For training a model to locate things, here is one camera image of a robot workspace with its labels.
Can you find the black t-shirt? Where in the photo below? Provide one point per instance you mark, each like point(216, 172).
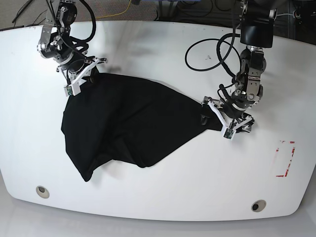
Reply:
point(129, 119)

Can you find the table grommet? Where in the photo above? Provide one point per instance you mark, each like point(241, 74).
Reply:
point(42, 192)
point(258, 206)

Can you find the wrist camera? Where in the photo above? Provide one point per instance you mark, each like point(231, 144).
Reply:
point(228, 133)
point(72, 89)

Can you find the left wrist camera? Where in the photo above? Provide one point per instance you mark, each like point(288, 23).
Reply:
point(228, 133)

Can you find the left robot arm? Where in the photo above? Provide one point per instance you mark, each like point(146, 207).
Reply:
point(256, 33)

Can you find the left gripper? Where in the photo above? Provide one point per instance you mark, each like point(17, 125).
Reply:
point(227, 115)

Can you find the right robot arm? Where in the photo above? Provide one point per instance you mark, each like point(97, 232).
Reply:
point(57, 43)

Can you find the left table grommet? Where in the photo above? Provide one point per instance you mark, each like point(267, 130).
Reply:
point(42, 192)

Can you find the red tape rectangle marking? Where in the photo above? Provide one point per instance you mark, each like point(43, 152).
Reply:
point(283, 158)

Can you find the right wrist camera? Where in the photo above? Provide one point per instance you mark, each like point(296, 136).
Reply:
point(72, 89)

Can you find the right table grommet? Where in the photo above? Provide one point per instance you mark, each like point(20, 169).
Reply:
point(258, 206)

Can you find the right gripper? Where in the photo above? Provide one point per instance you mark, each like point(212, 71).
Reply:
point(74, 67)

